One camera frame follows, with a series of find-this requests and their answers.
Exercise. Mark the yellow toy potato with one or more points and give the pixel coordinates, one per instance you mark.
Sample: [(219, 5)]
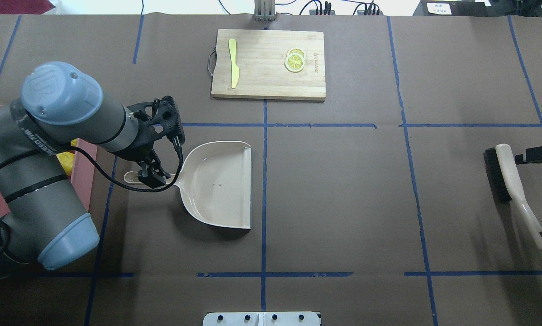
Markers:
[(66, 160)]

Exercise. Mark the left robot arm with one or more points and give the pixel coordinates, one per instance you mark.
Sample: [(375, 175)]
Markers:
[(47, 222)]

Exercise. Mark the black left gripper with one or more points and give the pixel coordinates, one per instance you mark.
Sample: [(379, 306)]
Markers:
[(139, 147)]

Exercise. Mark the aluminium frame post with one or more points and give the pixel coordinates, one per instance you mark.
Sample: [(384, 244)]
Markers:
[(264, 10)]

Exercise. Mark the red plastic bin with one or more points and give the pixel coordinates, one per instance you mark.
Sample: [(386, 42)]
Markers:
[(78, 174)]

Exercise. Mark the beige hand brush black bristles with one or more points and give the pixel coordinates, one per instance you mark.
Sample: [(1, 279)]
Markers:
[(503, 175)]

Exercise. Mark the wooden cutting board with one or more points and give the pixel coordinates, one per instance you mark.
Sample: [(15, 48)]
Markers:
[(260, 57)]

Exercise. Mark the beige plastic dustpan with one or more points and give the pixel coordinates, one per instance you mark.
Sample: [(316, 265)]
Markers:
[(215, 184)]

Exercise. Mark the yellow plastic toy knife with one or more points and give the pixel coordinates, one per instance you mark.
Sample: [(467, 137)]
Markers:
[(234, 68)]

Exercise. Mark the back toy lemon slice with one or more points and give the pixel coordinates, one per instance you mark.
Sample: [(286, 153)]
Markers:
[(298, 51)]

